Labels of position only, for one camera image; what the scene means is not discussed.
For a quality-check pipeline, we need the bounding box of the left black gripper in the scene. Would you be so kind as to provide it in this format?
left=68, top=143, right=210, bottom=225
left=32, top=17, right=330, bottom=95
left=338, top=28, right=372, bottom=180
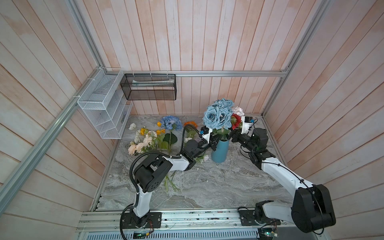
left=192, top=129, right=224, bottom=159

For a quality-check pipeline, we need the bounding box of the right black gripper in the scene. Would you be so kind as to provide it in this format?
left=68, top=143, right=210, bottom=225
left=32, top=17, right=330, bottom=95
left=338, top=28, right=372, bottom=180
left=223, top=125, right=256, bottom=154

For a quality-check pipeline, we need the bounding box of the teal ceramic vase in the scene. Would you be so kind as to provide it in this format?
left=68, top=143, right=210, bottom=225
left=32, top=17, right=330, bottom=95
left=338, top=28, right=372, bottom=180
left=211, top=140, right=230, bottom=164

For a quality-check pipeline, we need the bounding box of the dusty blue rose bunch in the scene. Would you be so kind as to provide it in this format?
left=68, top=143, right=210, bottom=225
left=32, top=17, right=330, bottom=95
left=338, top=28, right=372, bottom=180
left=203, top=99, right=234, bottom=141

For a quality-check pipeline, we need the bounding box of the lilac white flower bunch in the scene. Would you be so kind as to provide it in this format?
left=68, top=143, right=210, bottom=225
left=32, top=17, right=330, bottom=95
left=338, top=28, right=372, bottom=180
left=232, top=107, right=245, bottom=117

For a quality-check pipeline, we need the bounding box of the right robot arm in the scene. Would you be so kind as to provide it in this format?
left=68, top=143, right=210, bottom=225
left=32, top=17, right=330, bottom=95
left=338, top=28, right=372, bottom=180
left=230, top=128, right=336, bottom=233

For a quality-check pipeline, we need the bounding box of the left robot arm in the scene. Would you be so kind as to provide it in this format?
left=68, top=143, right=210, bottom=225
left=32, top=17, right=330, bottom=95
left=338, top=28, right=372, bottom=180
left=130, top=136, right=219, bottom=220

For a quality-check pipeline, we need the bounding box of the orange flower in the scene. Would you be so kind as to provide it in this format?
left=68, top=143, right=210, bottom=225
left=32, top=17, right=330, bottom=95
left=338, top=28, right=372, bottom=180
left=184, top=121, right=198, bottom=132

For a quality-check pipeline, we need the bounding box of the blue hydrangea flower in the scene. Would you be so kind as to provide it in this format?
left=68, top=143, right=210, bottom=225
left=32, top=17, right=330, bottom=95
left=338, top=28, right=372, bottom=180
left=159, top=115, right=184, bottom=154

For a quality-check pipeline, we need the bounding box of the cream peach carnation bunch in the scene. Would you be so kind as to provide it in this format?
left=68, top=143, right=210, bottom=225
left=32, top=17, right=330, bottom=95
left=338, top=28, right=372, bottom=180
left=127, top=122, right=181, bottom=193

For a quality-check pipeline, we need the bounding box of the yellow flower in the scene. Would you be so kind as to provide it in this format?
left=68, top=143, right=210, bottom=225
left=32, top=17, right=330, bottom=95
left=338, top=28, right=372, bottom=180
left=140, top=122, right=166, bottom=137

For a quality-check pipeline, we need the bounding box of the black mesh basket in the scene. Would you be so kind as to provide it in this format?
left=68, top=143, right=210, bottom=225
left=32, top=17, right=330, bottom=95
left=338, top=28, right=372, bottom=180
left=120, top=74, right=177, bottom=101

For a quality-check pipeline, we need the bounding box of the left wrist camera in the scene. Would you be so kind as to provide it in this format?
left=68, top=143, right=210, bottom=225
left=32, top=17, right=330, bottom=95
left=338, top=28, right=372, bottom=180
left=200, top=126, right=213, bottom=143

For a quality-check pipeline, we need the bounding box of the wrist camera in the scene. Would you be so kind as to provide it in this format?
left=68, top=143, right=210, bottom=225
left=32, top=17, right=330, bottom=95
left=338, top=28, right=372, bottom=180
left=200, top=126, right=213, bottom=143
left=241, top=116, right=255, bottom=134

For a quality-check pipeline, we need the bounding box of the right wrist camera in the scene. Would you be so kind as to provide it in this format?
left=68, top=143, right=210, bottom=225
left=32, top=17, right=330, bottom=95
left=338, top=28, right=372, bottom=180
left=241, top=116, right=255, bottom=134

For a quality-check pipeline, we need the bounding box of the black corrugated cable hose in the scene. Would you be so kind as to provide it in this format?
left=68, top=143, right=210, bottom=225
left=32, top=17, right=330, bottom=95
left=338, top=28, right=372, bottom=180
left=119, top=124, right=201, bottom=240

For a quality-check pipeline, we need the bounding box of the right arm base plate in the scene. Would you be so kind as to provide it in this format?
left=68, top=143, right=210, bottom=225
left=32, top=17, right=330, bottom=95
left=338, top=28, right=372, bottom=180
left=238, top=207, right=282, bottom=227

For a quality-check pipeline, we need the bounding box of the white wire mesh shelf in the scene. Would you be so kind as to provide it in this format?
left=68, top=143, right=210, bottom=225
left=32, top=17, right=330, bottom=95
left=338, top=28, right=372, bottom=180
left=78, top=68, right=133, bottom=140

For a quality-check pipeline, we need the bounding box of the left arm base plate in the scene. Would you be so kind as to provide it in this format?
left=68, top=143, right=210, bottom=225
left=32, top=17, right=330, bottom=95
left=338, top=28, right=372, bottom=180
left=120, top=211, right=162, bottom=230

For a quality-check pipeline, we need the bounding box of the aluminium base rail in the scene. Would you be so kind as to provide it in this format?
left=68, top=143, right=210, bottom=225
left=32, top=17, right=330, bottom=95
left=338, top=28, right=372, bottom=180
left=75, top=209, right=331, bottom=240

